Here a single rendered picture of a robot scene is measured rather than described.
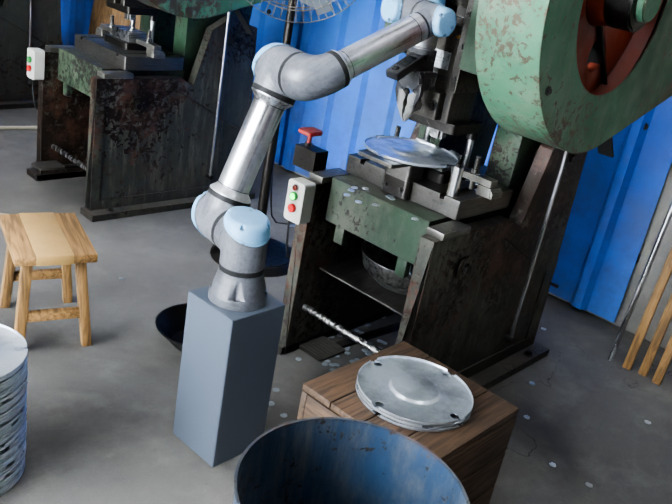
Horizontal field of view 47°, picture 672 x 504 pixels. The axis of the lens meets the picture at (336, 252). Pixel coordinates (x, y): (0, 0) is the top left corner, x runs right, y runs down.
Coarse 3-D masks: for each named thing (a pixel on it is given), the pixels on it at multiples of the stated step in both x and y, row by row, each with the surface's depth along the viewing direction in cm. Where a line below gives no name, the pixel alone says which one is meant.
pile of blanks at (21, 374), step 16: (0, 384) 170; (16, 384) 176; (0, 400) 172; (16, 400) 177; (0, 416) 174; (16, 416) 181; (0, 432) 176; (16, 432) 182; (0, 448) 179; (16, 448) 184; (0, 464) 179; (16, 464) 185; (0, 480) 181; (16, 480) 187
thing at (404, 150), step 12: (372, 144) 234; (384, 144) 237; (396, 144) 237; (408, 144) 242; (420, 144) 245; (432, 144) 246; (384, 156) 223; (396, 156) 227; (408, 156) 228; (420, 156) 229; (432, 156) 234; (444, 156) 236
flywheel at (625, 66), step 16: (592, 0) 193; (608, 0) 191; (624, 0) 188; (640, 0) 188; (656, 0) 192; (592, 16) 196; (608, 16) 193; (624, 16) 190; (640, 16) 190; (656, 16) 219; (592, 32) 203; (608, 32) 210; (624, 32) 217; (640, 32) 221; (608, 48) 214; (624, 48) 222; (640, 48) 221; (592, 64) 215; (608, 64) 218; (624, 64) 221; (592, 80) 215; (608, 80) 220
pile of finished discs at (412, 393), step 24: (384, 360) 199; (408, 360) 201; (360, 384) 186; (384, 384) 188; (408, 384) 189; (432, 384) 191; (456, 384) 194; (384, 408) 179; (408, 408) 181; (432, 408) 182; (456, 408) 184
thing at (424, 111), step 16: (448, 48) 224; (448, 64) 225; (432, 80) 230; (448, 80) 226; (432, 96) 227; (448, 96) 227; (464, 96) 230; (416, 112) 232; (432, 112) 228; (448, 112) 228; (464, 112) 233
